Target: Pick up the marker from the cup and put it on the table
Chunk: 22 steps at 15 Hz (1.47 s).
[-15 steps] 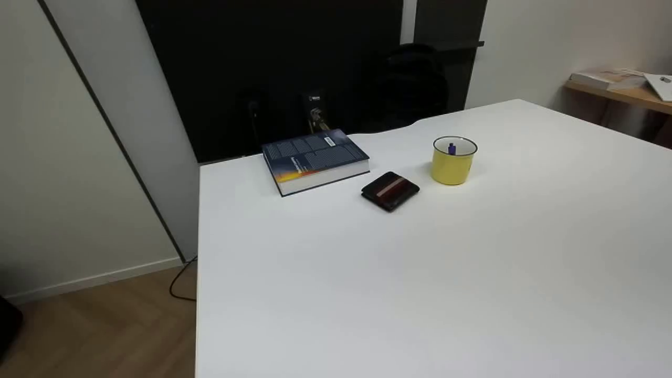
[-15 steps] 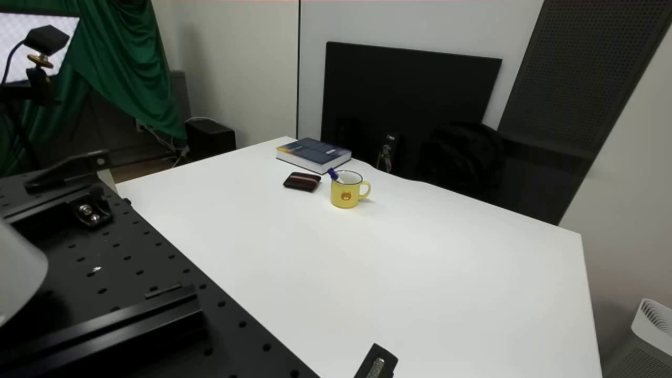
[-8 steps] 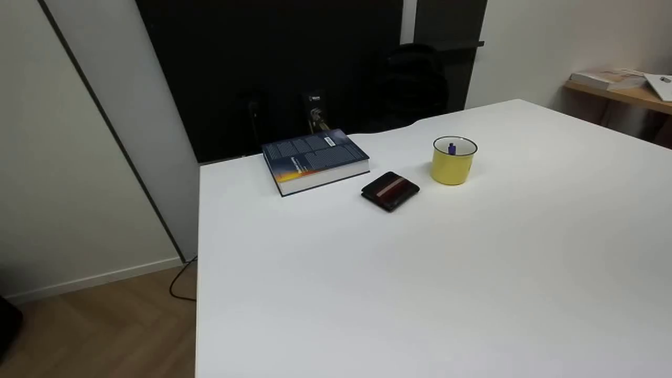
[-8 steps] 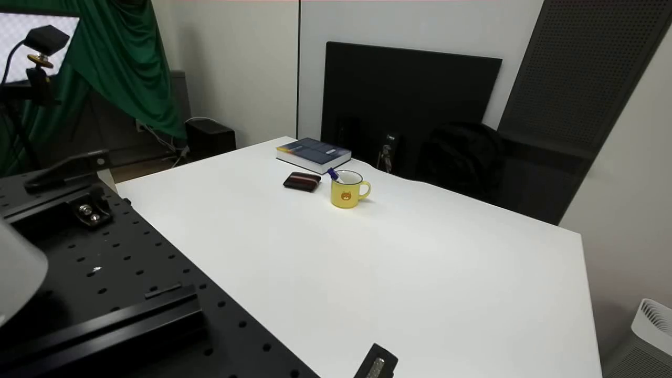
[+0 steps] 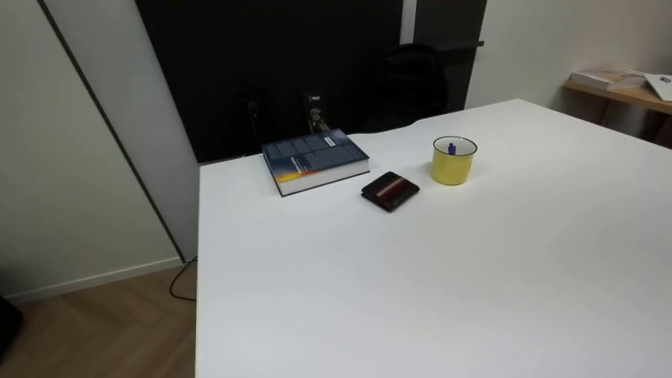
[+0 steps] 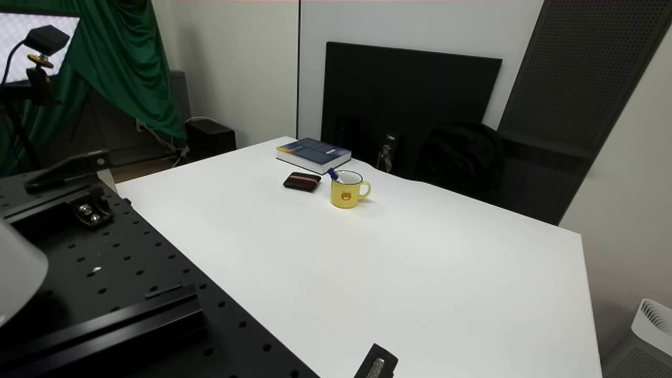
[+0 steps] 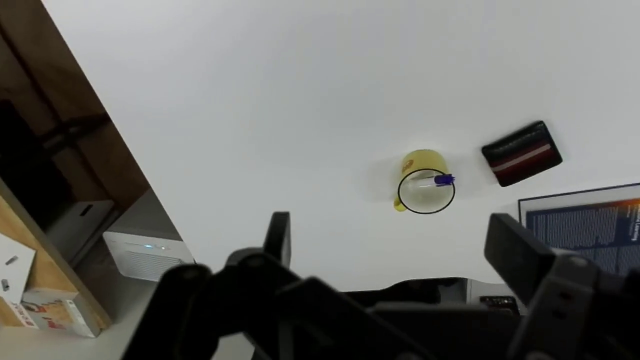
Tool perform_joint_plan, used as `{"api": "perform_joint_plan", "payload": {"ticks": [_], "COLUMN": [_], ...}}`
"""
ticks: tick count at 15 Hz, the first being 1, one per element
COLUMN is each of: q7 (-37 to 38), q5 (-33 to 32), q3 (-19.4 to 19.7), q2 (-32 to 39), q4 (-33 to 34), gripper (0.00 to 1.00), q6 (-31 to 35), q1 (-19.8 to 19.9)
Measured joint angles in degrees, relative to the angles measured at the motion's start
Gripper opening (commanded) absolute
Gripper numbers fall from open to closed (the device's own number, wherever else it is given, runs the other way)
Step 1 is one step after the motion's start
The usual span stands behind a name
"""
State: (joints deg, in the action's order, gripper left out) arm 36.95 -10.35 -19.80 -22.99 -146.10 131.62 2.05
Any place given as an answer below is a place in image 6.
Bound black flat monitor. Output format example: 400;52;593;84
319;39;504;177

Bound dark brown wallet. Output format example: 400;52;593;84
282;170;323;194

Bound black speaker box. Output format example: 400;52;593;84
183;116;237;162

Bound black clamp lever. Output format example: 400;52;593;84
23;147;113;198

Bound green curtain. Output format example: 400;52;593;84
0;0;189;178

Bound black aluminium rail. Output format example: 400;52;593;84
0;288;208;373

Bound black perforated breadboard table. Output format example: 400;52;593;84
0;169;321;378

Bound black bracket with metal screw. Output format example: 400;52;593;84
353;342;402;378

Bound bright window pane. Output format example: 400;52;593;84
0;10;82;87

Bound dark acoustic foam panel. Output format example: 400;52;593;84
482;0;672;227

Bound blue hardcover book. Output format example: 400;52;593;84
275;136;353;177

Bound small black metal knob mount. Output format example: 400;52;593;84
72;196;116;232

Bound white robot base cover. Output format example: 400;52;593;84
0;216;51;330

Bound white plastic bin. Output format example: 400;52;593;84
629;296;672;360

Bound black camera on stand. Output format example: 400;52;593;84
0;24;72;109

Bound yellow mug with bear print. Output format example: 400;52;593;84
330;169;375;210

